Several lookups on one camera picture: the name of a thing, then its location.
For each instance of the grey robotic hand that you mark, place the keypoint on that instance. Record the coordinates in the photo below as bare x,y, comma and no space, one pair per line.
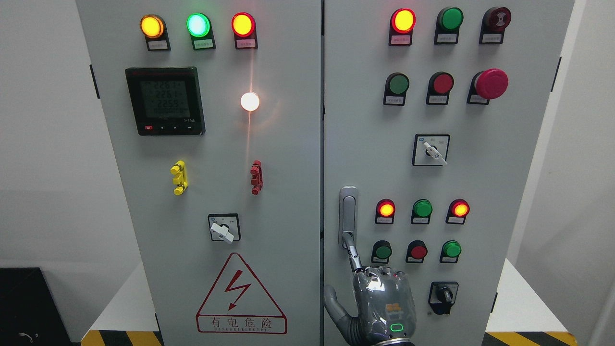
386,309

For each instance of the silver door handle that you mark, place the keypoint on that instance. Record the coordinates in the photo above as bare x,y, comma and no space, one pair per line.
348,213

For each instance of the right grey cabinet door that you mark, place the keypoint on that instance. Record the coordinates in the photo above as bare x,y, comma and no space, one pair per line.
370,145

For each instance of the grey cabinet door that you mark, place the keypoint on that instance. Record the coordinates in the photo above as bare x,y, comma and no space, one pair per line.
370,145
279,227

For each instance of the left grey cabinet door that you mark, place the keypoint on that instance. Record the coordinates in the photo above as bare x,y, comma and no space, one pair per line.
279,227

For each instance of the red indicator light left door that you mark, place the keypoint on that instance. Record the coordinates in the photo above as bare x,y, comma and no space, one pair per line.
244,30

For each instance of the green push button lower left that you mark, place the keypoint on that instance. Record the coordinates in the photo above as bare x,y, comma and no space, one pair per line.
381,252

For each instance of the green push button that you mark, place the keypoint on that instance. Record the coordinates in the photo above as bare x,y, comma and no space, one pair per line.
396,87
381,252

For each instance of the red push button lower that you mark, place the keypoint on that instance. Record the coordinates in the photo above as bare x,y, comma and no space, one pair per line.
416,252

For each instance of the red push button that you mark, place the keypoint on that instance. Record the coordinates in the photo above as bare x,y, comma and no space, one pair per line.
439,87
416,252

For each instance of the green light bottom right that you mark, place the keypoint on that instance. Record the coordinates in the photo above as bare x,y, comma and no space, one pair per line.
450,252

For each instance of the red lit light lower left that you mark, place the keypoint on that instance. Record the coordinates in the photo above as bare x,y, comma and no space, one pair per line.
385,211

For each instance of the red lit light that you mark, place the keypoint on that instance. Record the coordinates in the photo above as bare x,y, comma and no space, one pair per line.
385,211
457,212

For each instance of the green light lower middle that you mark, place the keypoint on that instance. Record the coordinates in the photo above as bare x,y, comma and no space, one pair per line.
421,212

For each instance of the red lit light lower right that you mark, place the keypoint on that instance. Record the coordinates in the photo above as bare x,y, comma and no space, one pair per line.
457,212

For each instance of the red electric hazard sticker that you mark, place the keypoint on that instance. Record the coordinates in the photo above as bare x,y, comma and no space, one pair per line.
238,302

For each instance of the red terminal connector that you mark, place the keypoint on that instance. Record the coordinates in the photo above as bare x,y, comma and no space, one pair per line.
256,172

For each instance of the green push button upper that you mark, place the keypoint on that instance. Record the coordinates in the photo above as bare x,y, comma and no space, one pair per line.
396,87

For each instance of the red push button upper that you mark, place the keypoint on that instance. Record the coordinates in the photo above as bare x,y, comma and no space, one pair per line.
439,87

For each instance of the yellow terminal connector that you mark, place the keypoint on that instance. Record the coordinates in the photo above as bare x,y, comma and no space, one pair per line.
178,171

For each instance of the white lit indicator light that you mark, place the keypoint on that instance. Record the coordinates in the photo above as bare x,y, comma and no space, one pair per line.
250,101

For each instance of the red emergency stop button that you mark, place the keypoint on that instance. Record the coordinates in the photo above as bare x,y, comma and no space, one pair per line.
487,85

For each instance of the red indicator light right top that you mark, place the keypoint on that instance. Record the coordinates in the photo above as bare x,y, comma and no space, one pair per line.
401,27

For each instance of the green indicator light right top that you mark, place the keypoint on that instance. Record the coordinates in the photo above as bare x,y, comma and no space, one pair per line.
447,27

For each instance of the black digital power meter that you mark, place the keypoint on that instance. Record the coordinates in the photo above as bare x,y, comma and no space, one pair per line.
166,101

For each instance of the dark red buzzer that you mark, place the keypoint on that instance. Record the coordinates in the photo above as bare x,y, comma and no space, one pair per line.
494,23

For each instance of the green lit indicator light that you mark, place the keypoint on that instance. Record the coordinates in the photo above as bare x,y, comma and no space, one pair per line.
200,30

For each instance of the black box lower left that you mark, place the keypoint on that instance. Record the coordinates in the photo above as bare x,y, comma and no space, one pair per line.
28,315

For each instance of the yellow indicator light top left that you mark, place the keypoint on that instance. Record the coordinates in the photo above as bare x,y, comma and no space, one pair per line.
154,30

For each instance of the black knob selector switch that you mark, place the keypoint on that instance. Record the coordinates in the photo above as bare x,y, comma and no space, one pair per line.
442,296

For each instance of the upper right selector switch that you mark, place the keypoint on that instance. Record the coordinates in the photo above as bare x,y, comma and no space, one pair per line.
430,149

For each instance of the left door selector switch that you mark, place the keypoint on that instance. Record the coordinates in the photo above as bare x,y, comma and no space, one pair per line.
224,227

